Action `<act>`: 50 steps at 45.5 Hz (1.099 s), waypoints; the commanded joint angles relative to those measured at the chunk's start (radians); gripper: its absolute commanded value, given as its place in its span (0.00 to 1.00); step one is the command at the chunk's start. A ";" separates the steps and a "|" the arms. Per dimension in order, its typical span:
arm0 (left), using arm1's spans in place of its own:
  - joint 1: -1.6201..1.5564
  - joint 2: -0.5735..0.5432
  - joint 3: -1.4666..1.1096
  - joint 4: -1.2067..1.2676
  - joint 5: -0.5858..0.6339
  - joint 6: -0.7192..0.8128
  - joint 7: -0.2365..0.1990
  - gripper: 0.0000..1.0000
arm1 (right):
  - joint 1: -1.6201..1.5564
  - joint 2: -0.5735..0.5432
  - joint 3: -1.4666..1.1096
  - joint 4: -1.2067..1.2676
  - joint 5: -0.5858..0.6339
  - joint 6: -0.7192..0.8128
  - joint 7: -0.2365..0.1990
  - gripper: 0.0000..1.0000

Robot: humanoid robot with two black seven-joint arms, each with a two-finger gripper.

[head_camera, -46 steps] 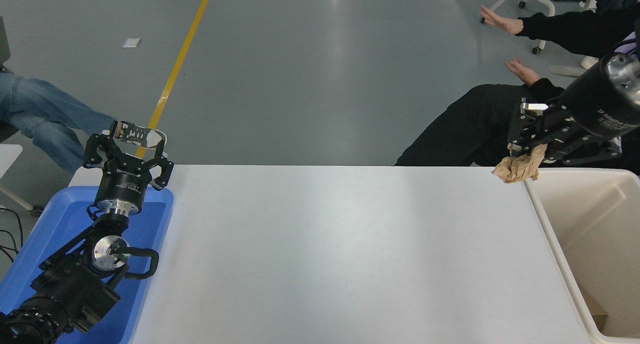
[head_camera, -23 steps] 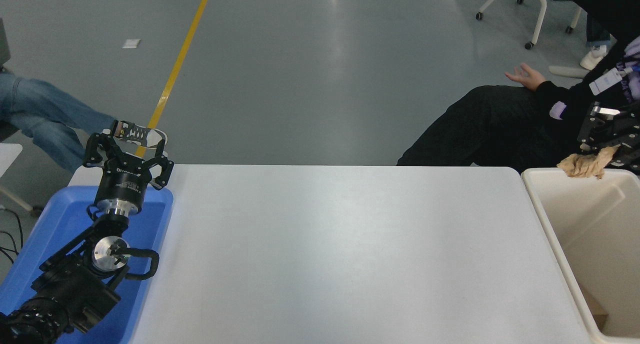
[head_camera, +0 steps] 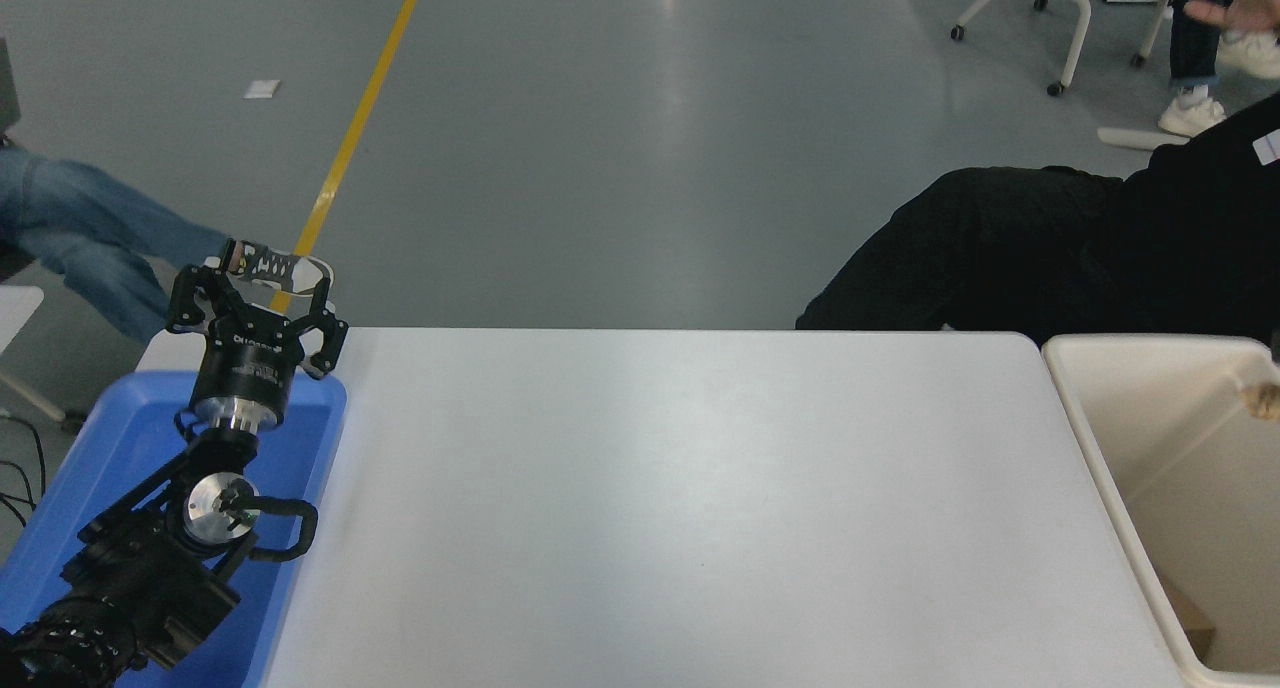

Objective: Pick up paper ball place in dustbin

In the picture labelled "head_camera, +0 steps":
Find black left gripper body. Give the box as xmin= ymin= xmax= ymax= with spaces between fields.
xmin=190 ymin=306 xmax=310 ymax=409

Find person's hand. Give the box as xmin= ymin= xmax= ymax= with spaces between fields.
xmin=1184 ymin=0 xmax=1280 ymax=32

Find person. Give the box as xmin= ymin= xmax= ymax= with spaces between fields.
xmin=795 ymin=93 xmax=1280 ymax=347
xmin=1148 ymin=0 xmax=1280 ymax=138
xmin=0 ymin=146 xmax=337 ymax=345

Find blue plastic tray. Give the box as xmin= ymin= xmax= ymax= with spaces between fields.
xmin=0 ymin=370 xmax=349 ymax=688

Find white side table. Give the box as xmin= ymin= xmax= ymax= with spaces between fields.
xmin=0 ymin=286 xmax=88 ymax=435

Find white flat bar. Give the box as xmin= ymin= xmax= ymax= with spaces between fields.
xmin=1097 ymin=126 xmax=1193 ymax=152

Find large pale plastic bin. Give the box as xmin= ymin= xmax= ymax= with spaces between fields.
xmin=1042 ymin=334 xmax=1280 ymax=688

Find brown cardboard piece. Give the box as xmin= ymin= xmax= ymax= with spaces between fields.
xmin=1160 ymin=573 xmax=1217 ymax=661

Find black floor cables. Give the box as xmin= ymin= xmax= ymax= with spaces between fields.
xmin=0 ymin=413 xmax=49 ymax=529

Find white wheeled chair frame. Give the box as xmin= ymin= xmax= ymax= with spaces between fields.
xmin=950 ymin=0 xmax=1173 ymax=98

